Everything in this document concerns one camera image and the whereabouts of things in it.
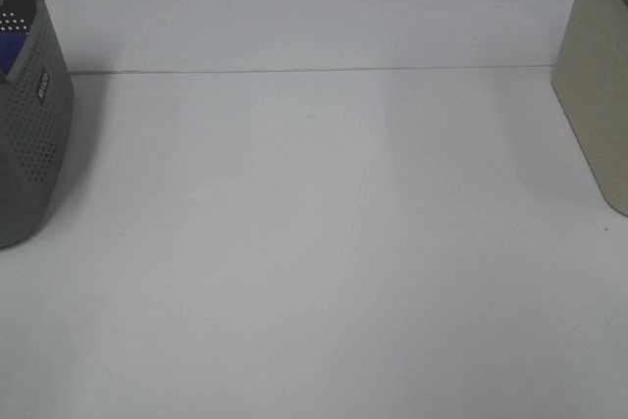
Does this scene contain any blue microfibre towel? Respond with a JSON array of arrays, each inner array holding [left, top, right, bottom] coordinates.
[[0, 29, 28, 77]]

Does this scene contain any grey perforated laundry basket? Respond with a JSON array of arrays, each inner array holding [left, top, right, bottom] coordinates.
[[1, 0, 74, 247]]

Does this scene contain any beige storage box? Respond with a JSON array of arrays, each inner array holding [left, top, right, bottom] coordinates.
[[551, 0, 627, 215]]

